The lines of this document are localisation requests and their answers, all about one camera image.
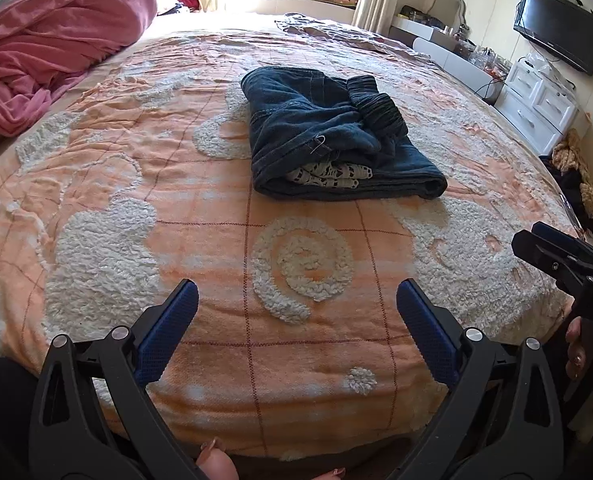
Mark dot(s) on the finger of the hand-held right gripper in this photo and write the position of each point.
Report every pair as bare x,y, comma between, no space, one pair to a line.
536,252
566,242

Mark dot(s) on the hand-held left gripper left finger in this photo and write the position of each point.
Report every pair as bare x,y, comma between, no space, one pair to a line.
169,330

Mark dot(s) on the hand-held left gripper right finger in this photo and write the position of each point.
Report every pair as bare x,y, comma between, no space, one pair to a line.
426,330

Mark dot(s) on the blue denim pants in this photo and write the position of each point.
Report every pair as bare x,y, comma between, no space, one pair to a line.
296,125

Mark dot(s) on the person's right hand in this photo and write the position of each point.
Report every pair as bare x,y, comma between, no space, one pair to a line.
576,350

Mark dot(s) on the person's left hand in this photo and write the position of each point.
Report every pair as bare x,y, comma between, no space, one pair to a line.
221,465

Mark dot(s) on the black clothes pile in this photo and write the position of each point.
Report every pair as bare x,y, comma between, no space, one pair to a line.
573,195

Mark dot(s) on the tan knit cloth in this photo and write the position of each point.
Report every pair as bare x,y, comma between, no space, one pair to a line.
573,160

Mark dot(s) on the orange printed blanket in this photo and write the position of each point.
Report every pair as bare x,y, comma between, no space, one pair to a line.
126,240

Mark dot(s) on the white drawer cabinet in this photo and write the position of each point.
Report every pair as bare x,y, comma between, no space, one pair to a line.
536,105

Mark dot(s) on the white plastic bag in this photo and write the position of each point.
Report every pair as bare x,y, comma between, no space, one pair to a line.
537,62

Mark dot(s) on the black television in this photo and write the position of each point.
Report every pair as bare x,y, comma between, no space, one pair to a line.
558,27

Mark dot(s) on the white vanity desk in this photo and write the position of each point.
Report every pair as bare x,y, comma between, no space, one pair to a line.
446,55

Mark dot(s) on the vanity mirror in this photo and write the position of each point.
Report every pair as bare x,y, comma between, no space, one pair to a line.
449,10

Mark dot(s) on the grey quilt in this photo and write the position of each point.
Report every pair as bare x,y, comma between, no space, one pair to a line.
346,32

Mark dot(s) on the pink blanket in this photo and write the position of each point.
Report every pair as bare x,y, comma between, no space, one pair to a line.
51,35

